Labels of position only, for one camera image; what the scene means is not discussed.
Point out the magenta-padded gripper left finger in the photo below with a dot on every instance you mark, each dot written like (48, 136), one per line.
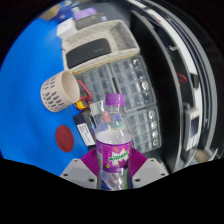
(77, 171)

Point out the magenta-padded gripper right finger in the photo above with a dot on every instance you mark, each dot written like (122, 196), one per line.
(149, 171)

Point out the purple-capped clear drink bottle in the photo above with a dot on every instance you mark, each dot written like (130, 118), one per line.
(113, 146)

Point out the flat round red coaster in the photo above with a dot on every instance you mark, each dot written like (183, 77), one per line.
(64, 138)

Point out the black box with white label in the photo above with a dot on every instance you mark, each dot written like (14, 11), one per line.
(85, 128)

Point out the clear box with coloured parts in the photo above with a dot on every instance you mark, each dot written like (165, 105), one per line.
(97, 111)

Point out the yellow multimeter with red leads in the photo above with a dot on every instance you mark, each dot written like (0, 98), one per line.
(83, 100)

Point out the beige patterned cup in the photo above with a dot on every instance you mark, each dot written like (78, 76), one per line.
(55, 93)

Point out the black oblong speaker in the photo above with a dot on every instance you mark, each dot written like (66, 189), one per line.
(88, 52)

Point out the beige perforated plastic basket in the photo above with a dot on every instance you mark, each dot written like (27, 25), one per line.
(123, 36)

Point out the white cardboard box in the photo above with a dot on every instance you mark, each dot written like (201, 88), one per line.
(66, 28)

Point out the dark grey flat box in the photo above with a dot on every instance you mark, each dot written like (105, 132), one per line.
(91, 21)

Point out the pale purple container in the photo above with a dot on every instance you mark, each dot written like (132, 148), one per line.
(85, 13)

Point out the blue box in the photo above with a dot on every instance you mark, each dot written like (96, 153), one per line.
(65, 12)

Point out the brown cardboard box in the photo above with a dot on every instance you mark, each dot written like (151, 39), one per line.
(50, 11)

